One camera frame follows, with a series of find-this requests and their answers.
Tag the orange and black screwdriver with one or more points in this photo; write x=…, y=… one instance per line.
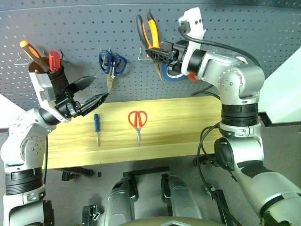
x=31, y=50

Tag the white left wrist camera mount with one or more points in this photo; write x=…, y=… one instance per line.
x=43, y=87

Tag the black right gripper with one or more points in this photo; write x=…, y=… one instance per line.
x=179, y=51

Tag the white side panel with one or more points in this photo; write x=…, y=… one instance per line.
x=284, y=89

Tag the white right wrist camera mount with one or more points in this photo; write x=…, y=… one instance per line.
x=194, y=21

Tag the black table frame bracket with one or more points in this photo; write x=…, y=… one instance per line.
x=77, y=171

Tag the red tape roll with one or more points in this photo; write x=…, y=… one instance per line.
x=191, y=77

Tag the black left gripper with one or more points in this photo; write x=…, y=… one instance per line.
x=69, y=106

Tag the black tool holder cup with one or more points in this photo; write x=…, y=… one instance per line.
x=60, y=82

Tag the orange and black pliers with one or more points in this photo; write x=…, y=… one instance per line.
x=154, y=30

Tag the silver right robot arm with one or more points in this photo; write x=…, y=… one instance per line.
x=240, y=77

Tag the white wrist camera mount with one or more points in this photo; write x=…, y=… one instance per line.
x=43, y=87
x=194, y=21

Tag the blue tape roll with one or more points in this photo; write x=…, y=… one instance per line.
x=165, y=74

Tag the grey perforated pegboard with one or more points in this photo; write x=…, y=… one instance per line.
x=70, y=30

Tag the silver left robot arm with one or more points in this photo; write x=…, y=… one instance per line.
x=28, y=146

